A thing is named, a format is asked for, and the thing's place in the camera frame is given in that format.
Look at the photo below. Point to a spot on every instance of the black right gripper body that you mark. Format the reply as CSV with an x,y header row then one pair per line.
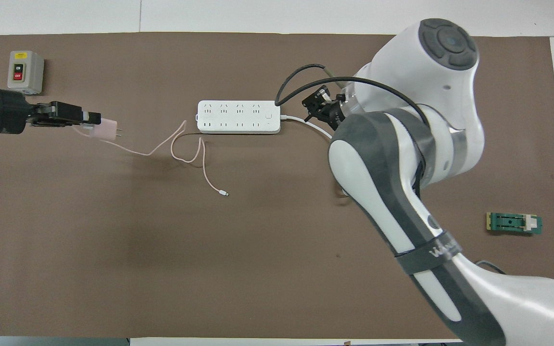
x,y
337,111

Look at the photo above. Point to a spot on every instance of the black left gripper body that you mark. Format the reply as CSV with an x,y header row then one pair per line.
x,y
5,111

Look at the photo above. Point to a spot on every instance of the pink charger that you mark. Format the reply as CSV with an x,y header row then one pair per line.
x,y
106,129

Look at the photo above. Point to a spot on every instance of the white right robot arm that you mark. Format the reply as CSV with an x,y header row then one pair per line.
x,y
402,192

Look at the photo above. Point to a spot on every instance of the white power strip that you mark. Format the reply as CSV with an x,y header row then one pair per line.
x,y
238,117

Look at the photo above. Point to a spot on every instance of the brown table mat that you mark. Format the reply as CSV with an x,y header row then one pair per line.
x,y
209,269

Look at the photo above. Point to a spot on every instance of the grey on-off switch box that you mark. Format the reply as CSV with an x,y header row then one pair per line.
x,y
24,72

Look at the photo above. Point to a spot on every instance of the green knife switch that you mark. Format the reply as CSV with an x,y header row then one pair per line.
x,y
508,223

